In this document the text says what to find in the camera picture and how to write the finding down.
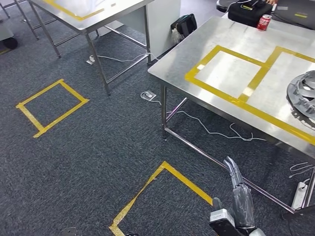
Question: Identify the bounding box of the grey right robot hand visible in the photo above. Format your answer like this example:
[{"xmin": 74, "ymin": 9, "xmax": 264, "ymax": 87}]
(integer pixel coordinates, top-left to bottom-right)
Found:
[{"xmin": 212, "ymin": 156, "xmax": 255, "ymax": 230}]

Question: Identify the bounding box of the grey plastic wheel hubcap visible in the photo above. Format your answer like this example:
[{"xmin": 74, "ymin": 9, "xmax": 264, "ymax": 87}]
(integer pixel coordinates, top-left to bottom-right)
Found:
[{"xmin": 286, "ymin": 70, "xmax": 315, "ymax": 128}]

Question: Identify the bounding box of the steel workbench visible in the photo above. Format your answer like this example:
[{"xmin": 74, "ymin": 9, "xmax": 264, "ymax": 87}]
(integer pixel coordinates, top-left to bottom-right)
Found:
[{"xmin": 147, "ymin": 14, "xmax": 315, "ymax": 220}]

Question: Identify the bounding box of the white power strip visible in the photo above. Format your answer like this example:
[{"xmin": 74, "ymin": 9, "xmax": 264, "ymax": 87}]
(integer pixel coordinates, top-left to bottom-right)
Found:
[{"xmin": 292, "ymin": 181, "xmax": 309, "ymax": 211}]

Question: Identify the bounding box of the red cola can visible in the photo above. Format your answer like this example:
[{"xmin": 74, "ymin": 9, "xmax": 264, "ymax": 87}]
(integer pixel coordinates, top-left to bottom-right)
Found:
[{"xmin": 257, "ymin": 14, "xmax": 272, "ymax": 32}]

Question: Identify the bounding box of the black carrying case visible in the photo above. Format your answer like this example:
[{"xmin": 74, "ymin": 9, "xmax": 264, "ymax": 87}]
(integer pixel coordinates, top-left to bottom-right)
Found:
[{"xmin": 227, "ymin": 0, "xmax": 273, "ymax": 29}]

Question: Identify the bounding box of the black backpack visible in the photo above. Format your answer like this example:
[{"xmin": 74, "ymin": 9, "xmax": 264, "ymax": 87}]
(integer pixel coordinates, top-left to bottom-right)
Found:
[{"xmin": 170, "ymin": 13, "xmax": 198, "ymax": 46}]

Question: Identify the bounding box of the grey laptop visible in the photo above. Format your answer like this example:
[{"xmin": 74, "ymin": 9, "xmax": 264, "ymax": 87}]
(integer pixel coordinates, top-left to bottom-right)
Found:
[{"xmin": 271, "ymin": 0, "xmax": 315, "ymax": 30}]

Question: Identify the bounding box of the steel table with white panel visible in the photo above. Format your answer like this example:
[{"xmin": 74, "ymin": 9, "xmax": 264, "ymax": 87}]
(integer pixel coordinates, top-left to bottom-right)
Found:
[{"xmin": 26, "ymin": 0, "xmax": 181, "ymax": 97}]

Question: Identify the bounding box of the yellow floor tape square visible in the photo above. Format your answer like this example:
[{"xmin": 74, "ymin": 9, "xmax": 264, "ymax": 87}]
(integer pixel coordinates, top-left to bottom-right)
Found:
[{"xmin": 16, "ymin": 79, "xmax": 90, "ymax": 139}]

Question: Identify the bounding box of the yellow tape outline on table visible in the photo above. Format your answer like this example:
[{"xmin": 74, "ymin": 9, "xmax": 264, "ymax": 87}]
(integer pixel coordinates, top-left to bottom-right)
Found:
[{"xmin": 43, "ymin": 0, "xmax": 105, "ymax": 22}]

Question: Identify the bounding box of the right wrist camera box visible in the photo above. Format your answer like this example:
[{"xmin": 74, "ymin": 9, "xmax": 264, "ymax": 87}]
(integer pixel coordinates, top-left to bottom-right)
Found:
[{"xmin": 209, "ymin": 208, "xmax": 243, "ymax": 236}]

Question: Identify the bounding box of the white floor cable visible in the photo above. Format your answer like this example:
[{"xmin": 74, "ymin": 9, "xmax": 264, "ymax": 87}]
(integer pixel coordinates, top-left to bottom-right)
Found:
[
  {"xmin": 140, "ymin": 91, "xmax": 267, "ymax": 142},
  {"xmin": 86, "ymin": 53, "xmax": 159, "ymax": 65}
]

